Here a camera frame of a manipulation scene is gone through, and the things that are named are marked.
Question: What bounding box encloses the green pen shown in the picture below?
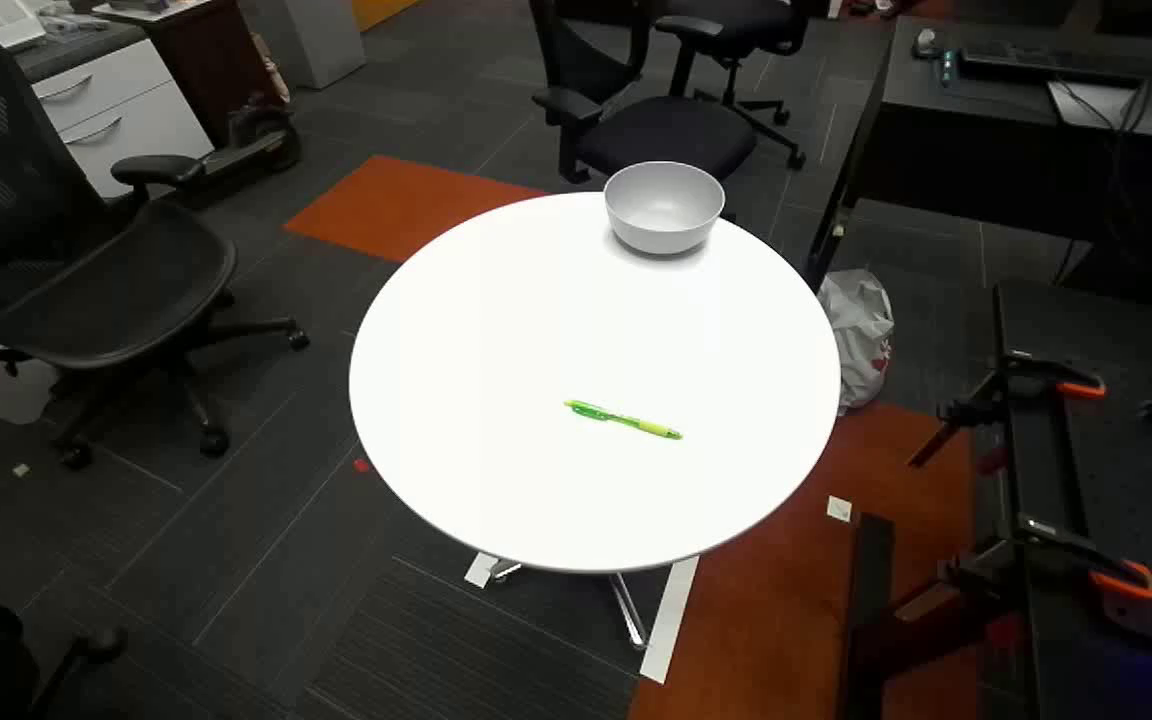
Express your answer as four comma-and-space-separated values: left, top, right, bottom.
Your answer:
564, 401, 686, 442

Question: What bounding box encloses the white bowl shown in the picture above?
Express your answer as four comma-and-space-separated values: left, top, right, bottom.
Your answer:
605, 160, 730, 257

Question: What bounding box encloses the round white table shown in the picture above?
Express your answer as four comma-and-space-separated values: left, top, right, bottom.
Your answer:
347, 191, 839, 681

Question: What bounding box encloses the white plastic bag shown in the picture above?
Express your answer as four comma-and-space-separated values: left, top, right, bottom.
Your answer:
819, 270, 895, 411

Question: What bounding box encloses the far black office chair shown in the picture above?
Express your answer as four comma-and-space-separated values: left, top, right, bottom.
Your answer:
654, 0, 813, 168

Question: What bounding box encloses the white drawer cabinet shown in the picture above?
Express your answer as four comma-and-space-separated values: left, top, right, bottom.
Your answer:
15, 15, 211, 196

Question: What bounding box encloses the black side table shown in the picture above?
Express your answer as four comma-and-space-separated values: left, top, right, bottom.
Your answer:
844, 286, 1152, 720

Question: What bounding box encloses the black mesh office chair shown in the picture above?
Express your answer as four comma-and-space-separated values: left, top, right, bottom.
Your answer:
0, 47, 309, 467

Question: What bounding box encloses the black keyboard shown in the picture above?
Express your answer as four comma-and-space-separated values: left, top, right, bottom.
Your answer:
960, 39, 1150, 84

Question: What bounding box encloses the orange-handled clamp upper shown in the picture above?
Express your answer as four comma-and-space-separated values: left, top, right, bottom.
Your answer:
913, 348, 1108, 467

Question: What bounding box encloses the orange-handled clamp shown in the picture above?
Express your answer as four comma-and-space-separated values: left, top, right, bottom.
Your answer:
913, 348, 1108, 467
939, 515, 1152, 604

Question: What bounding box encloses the orange-handled clamp lower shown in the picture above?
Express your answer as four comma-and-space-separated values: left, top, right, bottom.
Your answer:
939, 515, 1152, 604

